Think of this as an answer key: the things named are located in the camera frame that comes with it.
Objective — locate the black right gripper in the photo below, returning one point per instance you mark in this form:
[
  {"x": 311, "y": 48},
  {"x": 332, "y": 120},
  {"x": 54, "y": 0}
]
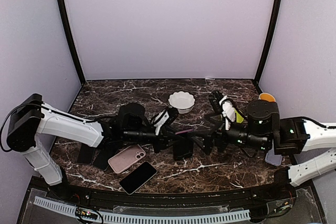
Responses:
[{"x": 207, "y": 147}]

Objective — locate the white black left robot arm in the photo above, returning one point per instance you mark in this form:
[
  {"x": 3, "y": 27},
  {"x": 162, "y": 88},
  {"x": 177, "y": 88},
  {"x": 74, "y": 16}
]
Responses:
[{"x": 130, "y": 125}]

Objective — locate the white scalloped bowl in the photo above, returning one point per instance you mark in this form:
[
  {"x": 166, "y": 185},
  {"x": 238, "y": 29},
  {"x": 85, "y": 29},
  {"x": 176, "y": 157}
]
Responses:
[{"x": 182, "y": 101}]

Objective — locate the black phone case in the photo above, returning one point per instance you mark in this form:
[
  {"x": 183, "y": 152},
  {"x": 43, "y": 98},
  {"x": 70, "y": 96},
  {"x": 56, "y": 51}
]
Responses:
[{"x": 183, "y": 149}]

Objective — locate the black corner post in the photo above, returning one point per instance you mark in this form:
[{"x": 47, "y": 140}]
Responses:
[
  {"x": 70, "y": 41},
  {"x": 268, "y": 41}
]

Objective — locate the black smartphone silver edge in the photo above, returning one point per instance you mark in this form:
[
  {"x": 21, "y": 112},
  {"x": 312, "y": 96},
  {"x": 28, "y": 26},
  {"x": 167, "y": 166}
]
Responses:
[{"x": 137, "y": 178}]

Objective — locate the white slotted cable duct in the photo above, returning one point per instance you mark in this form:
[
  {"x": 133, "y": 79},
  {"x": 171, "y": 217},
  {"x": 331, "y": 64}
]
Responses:
[{"x": 141, "y": 215}]

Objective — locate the black front table rail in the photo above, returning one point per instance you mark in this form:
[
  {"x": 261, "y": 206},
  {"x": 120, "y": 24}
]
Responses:
[{"x": 253, "y": 197}]

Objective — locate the black smartphone middle left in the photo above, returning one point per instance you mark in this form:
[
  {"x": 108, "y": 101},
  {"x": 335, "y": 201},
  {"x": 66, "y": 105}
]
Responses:
[{"x": 101, "y": 161}]

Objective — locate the pink phone case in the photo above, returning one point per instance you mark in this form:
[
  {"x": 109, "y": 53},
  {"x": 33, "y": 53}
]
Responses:
[{"x": 126, "y": 158}]

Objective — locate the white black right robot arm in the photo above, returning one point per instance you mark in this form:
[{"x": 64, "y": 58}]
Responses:
[{"x": 266, "y": 131}]

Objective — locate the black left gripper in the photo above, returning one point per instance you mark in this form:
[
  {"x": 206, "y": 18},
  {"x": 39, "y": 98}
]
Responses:
[{"x": 164, "y": 137}]

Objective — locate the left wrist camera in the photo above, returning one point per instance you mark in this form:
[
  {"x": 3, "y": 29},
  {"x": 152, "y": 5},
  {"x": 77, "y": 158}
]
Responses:
[{"x": 166, "y": 117}]

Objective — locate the black smartphone far left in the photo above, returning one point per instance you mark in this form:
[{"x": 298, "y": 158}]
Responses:
[{"x": 85, "y": 155}]

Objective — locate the purple smartphone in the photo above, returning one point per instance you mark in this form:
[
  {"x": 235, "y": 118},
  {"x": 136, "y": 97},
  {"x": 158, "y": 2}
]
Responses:
[{"x": 183, "y": 131}]

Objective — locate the white mug yellow inside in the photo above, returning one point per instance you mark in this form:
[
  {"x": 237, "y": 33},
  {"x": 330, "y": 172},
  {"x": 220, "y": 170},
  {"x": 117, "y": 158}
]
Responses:
[{"x": 267, "y": 97}]

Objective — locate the black right corner post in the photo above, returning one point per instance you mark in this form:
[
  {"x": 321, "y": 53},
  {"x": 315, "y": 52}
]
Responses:
[{"x": 268, "y": 41}]

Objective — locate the black left corner post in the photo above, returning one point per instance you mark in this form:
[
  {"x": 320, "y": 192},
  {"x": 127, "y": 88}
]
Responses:
[{"x": 70, "y": 41}]

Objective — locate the green bowl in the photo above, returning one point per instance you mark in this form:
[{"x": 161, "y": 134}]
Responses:
[{"x": 239, "y": 118}]

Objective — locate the lavender phone case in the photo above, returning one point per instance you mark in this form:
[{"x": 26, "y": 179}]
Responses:
[{"x": 273, "y": 159}]

